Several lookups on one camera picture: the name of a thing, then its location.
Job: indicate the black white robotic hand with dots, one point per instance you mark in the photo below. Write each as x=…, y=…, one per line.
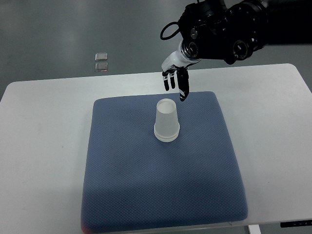
x=177, y=63

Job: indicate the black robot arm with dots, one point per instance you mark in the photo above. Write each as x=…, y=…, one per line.
x=210, y=30

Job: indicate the upper metal floor plate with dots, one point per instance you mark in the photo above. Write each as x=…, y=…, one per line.
x=101, y=56

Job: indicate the white paper cup on mat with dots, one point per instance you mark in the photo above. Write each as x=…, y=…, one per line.
x=166, y=139

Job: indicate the blue textured cushion mat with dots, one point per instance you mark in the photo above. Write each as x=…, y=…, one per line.
x=133, y=181

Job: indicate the white table leg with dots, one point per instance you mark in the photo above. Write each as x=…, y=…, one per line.
x=254, y=229

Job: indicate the black table control panel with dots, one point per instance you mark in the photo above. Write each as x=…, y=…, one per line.
x=301, y=223

